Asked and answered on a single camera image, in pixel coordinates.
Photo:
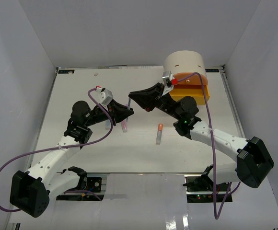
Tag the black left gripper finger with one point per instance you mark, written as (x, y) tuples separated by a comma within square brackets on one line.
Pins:
[(122, 114), (117, 108)]

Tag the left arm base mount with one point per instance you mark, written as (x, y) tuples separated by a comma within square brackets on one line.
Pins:
[(93, 191)]

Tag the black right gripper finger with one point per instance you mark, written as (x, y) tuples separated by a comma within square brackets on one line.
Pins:
[(152, 92), (146, 102)]

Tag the clear dark blue pen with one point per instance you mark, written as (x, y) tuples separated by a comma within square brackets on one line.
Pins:
[(128, 106)]

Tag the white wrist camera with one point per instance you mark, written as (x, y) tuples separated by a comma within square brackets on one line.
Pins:
[(169, 82), (105, 96)]

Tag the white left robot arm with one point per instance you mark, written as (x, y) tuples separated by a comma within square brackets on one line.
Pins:
[(31, 190)]

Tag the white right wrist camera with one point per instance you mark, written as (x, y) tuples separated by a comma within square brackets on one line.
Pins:
[(169, 82)]

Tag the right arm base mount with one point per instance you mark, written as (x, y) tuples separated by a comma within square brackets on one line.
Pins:
[(199, 188)]

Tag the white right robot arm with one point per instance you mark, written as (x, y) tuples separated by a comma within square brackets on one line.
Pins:
[(252, 161)]

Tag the yellow drawer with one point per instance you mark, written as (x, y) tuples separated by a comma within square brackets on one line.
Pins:
[(182, 90)]

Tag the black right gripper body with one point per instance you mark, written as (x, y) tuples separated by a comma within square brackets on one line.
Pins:
[(166, 105)]

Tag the orange top drawer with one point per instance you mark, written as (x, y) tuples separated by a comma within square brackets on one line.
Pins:
[(188, 78)]

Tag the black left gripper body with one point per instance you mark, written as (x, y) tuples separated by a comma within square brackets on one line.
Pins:
[(98, 115)]

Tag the orange highlighter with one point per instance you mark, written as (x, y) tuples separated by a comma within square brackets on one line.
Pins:
[(159, 134)]

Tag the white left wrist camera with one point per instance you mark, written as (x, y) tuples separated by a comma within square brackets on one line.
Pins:
[(105, 96)]

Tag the pink highlighter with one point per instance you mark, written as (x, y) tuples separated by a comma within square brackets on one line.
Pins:
[(124, 126)]

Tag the round beige drawer cabinet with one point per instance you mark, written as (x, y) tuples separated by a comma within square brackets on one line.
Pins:
[(183, 63)]

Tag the blue highlighter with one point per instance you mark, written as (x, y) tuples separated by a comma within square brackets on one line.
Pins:
[(107, 125)]

